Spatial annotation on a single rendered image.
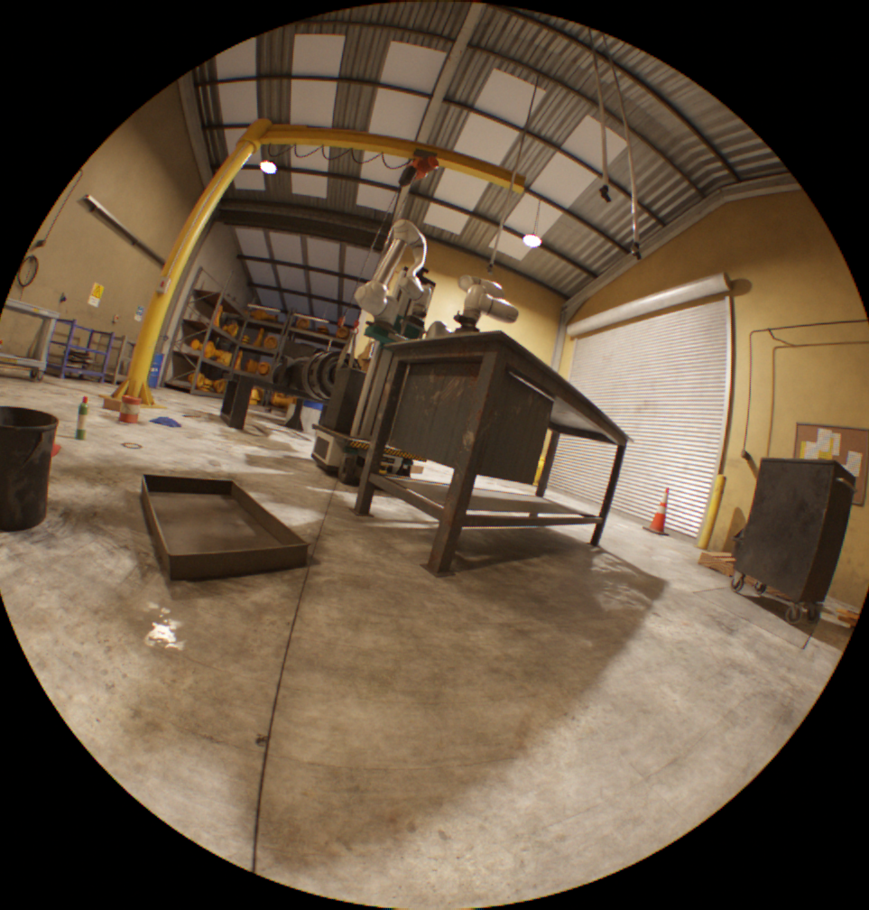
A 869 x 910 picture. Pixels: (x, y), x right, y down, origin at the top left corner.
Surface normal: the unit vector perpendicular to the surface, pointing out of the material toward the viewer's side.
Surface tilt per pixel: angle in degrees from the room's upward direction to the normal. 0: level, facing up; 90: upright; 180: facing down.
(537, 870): 0
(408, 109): 167
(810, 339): 90
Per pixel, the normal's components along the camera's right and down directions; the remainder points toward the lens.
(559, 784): 0.25, -0.97
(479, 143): -0.20, 0.97
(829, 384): -0.94, -0.24
